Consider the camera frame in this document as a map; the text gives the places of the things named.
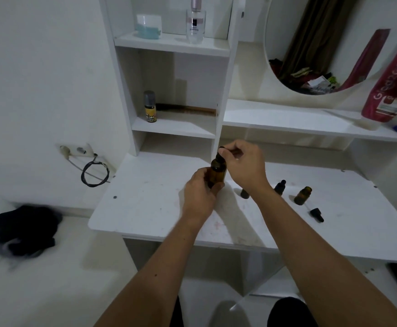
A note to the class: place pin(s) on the person's left hand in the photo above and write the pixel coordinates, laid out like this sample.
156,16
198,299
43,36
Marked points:
198,200

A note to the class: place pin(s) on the person's right hand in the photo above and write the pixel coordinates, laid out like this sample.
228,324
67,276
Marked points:
249,170

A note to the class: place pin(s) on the large amber glass bottle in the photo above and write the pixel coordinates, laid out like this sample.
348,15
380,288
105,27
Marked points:
217,171

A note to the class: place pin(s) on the black dropper with glass pipette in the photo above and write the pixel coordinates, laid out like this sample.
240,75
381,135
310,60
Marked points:
221,155

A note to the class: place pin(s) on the small black dropper cap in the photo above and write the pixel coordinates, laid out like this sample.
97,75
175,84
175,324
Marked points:
281,184
317,215

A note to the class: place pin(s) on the person's left forearm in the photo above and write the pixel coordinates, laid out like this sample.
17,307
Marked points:
150,279

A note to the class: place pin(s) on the person's right forearm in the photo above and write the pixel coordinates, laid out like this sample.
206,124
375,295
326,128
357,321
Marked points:
321,262

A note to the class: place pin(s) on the small yellow label bottle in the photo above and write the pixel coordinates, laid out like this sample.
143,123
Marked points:
150,114

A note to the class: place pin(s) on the person's left leg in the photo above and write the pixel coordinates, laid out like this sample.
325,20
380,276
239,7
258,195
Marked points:
177,313

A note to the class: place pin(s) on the person's leg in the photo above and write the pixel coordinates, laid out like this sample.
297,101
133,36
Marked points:
177,313
290,315

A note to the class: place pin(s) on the person's right leg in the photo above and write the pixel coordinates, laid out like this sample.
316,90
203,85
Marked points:
290,315

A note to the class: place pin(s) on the clear perfume bottle pink cap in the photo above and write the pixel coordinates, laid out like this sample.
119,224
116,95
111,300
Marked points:
195,27

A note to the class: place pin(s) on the white vanity desk with shelves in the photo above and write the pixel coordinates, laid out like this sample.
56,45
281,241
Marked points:
171,125

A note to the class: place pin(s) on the brown comb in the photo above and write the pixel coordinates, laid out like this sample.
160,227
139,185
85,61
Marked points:
184,109

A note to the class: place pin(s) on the round mirror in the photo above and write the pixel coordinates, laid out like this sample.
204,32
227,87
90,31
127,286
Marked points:
280,30

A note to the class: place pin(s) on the red cosmetic tube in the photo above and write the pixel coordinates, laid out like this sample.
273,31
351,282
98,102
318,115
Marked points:
392,88

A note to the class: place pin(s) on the white and blue cream jar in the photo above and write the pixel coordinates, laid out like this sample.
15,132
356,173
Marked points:
148,27

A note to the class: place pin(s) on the black cloth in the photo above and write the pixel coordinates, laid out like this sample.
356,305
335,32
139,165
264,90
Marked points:
24,231

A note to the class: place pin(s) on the white wall socket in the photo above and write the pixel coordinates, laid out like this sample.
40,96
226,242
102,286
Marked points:
80,150

